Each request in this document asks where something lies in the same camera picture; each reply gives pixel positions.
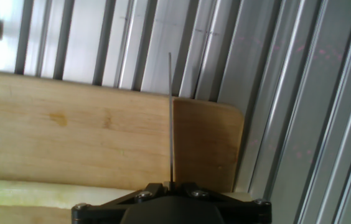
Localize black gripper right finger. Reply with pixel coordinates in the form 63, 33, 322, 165
172, 182, 272, 224

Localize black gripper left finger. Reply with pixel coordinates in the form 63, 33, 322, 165
72, 182, 171, 224

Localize steel cleaver knife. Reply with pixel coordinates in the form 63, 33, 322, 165
167, 52, 176, 191

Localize long scallion with green top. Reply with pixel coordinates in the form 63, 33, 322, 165
0, 179, 254, 210

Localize wooden cutting board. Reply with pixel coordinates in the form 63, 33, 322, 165
0, 69, 245, 224

